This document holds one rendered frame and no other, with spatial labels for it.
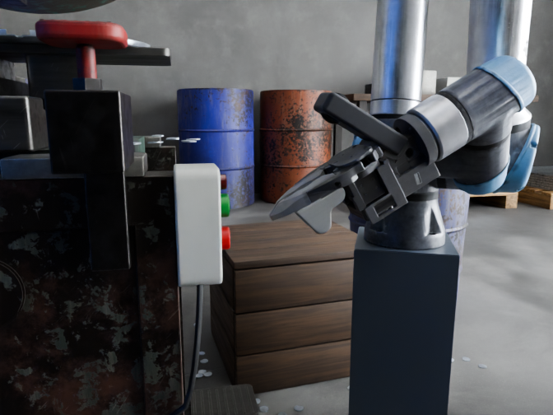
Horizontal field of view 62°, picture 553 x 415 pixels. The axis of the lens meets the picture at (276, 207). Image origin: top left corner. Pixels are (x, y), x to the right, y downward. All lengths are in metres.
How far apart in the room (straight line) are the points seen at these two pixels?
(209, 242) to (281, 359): 0.74
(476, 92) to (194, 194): 0.36
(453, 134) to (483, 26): 0.25
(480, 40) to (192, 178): 0.50
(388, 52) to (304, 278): 0.62
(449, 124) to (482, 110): 0.05
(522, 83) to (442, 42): 4.15
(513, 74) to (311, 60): 3.68
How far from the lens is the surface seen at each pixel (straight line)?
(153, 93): 4.09
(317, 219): 0.56
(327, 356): 1.27
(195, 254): 0.53
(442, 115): 0.59
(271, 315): 1.16
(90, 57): 0.45
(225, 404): 0.93
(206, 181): 0.51
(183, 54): 4.11
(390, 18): 0.75
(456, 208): 1.60
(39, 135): 0.61
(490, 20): 0.80
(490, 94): 0.63
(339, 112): 0.55
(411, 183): 0.60
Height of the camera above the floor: 0.68
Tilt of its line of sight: 11 degrees down
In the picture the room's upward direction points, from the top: straight up
